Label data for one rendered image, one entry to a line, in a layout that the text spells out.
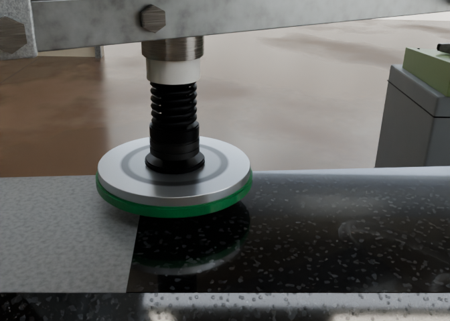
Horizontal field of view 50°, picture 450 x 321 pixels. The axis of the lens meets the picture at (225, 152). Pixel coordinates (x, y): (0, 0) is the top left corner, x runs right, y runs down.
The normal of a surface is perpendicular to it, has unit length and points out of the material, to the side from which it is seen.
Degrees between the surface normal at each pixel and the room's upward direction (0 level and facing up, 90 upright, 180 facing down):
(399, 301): 45
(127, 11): 90
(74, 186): 0
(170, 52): 90
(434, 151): 90
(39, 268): 0
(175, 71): 90
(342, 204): 0
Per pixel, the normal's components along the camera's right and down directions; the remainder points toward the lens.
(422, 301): 0.04, -0.37
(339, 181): 0.02, -0.92
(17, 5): 0.47, 0.36
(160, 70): -0.38, 0.36
